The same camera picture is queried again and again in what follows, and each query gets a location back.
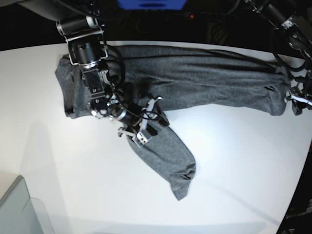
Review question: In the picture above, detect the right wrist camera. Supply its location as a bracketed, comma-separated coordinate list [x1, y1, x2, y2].
[136, 127, 157, 145]

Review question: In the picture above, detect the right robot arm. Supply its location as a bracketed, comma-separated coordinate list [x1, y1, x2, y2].
[16, 0, 169, 147]

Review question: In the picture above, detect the translucent plastic box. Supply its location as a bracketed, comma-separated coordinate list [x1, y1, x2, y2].
[0, 176, 55, 234]

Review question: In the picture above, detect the black power strip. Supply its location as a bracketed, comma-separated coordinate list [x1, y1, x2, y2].
[175, 11, 239, 21]

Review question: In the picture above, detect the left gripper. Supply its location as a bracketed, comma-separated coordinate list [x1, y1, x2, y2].
[285, 77, 312, 116]

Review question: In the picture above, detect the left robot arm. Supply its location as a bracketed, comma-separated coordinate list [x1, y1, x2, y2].
[244, 0, 312, 116]

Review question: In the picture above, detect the grey long-sleeve shirt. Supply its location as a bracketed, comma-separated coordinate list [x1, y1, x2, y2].
[55, 45, 290, 200]

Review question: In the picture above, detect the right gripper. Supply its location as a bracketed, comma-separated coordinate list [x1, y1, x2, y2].
[109, 96, 170, 148]

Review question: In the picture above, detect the blue bin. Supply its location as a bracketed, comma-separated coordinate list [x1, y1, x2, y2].
[117, 0, 187, 10]

